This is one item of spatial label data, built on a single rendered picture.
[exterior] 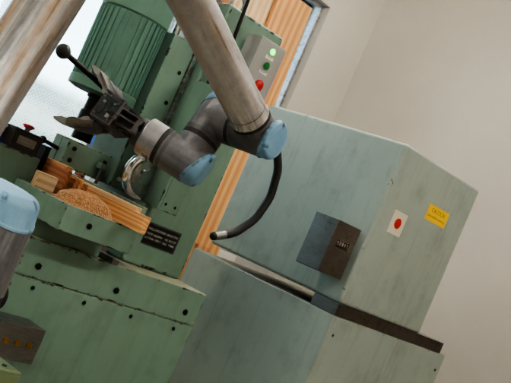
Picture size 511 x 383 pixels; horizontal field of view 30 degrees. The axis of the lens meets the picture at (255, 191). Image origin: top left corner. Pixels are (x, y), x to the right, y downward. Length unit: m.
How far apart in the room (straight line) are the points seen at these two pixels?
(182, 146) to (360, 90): 2.86
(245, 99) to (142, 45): 0.49
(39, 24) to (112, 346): 0.96
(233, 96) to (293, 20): 2.51
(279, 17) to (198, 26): 2.56
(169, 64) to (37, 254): 0.61
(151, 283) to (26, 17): 0.90
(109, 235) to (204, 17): 0.60
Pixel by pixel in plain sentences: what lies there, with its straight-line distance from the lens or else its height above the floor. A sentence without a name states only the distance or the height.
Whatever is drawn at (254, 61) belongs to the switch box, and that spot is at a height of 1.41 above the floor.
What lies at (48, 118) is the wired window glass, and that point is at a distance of 3.96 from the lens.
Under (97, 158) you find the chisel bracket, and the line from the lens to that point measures 2.43.
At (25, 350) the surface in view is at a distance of 2.17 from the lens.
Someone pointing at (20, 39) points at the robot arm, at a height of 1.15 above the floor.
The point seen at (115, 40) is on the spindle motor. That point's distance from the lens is 2.37.
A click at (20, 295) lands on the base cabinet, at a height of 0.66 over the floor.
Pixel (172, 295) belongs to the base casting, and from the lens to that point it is 2.46.
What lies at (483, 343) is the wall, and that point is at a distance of 4.15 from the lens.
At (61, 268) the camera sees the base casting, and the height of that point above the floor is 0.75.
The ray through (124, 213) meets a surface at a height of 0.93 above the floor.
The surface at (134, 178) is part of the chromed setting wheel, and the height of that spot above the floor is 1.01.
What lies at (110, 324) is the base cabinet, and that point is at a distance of 2.37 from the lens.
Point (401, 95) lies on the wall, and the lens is 4.75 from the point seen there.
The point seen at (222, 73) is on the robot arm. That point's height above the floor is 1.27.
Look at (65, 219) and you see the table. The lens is 2.10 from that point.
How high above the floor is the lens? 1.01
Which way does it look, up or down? 2 degrees up
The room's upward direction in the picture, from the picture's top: 23 degrees clockwise
